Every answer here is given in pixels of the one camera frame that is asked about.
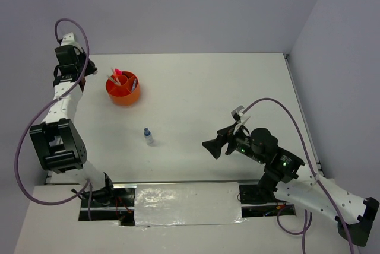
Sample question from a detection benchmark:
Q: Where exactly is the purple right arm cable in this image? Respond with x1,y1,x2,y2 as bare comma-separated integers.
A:
242,97,357,254

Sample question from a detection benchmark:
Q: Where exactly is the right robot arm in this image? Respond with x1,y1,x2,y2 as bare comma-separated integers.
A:
202,125,379,247

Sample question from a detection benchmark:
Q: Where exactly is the orange slim pen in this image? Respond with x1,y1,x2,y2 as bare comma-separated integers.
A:
111,68,121,86

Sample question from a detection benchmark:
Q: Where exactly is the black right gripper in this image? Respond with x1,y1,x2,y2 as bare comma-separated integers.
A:
201,121,266,164

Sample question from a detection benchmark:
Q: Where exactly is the green clear pen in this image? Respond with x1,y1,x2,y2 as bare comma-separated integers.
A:
107,75,118,86

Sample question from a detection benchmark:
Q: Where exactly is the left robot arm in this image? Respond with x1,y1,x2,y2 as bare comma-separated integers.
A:
29,44,116,206

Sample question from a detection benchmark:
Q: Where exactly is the reflective silver front panel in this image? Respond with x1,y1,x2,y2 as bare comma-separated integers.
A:
134,182,243,226

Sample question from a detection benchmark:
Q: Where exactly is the black highlighter pink cap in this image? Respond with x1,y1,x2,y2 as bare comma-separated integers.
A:
112,68,123,77

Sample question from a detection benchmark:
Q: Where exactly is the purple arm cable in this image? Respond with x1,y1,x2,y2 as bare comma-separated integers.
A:
14,18,91,221
242,97,357,254

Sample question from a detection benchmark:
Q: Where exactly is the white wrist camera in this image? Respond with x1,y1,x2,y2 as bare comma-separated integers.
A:
231,105,251,134
60,32,81,49

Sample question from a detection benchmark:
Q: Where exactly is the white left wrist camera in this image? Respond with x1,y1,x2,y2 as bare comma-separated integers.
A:
60,32,81,49

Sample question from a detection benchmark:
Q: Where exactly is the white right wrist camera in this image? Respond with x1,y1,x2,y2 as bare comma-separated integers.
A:
231,105,251,134

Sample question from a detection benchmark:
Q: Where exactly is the orange round divided container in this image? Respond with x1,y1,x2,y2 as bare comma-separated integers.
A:
105,71,141,106

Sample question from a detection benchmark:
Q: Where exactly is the small blue-capped glue bottle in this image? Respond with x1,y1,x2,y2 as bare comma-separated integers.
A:
144,128,154,146

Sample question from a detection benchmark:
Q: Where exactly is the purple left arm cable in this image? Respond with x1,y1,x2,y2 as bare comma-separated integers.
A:
14,18,91,221

